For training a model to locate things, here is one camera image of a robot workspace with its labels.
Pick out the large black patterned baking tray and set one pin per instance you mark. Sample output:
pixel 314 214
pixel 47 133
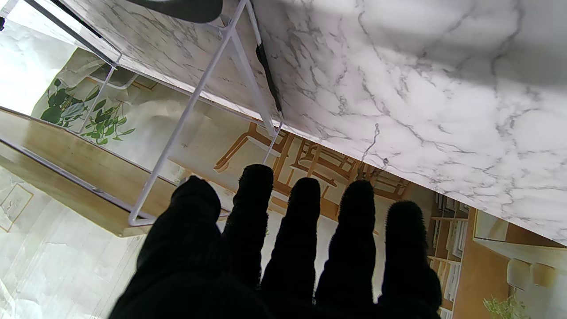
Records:
pixel 186 9

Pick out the printed room scene backdrop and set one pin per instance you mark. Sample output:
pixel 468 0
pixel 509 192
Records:
pixel 66 274

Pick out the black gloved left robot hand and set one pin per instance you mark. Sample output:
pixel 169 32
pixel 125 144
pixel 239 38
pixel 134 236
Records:
pixel 199 274

